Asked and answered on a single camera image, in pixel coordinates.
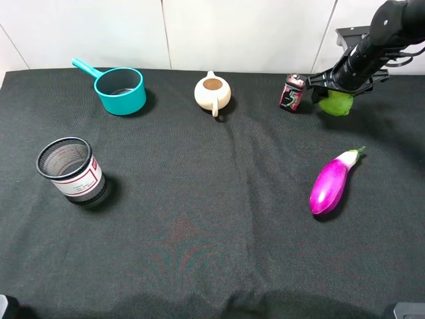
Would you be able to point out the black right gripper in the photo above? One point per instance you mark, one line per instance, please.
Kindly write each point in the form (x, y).
(343, 81)

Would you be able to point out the green lime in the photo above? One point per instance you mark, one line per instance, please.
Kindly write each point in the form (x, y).
(337, 103)

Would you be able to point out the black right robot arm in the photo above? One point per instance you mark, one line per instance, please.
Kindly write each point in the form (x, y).
(395, 26)

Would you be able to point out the black gum box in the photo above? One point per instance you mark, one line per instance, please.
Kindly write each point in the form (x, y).
(292, 92)

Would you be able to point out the purple eggplant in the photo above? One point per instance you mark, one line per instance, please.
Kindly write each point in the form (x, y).
(330, 183)

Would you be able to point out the cream ceramic teapot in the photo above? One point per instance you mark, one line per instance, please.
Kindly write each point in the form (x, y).
(212, 93)

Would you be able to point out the black tablecloth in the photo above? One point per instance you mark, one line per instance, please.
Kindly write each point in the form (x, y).
(210, 218)

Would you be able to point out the teal plastic saucepan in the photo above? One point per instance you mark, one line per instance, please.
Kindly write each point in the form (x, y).
(121, 90)

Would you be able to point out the black mesh pen holder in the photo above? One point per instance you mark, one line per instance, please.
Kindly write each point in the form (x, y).
(70, 165)

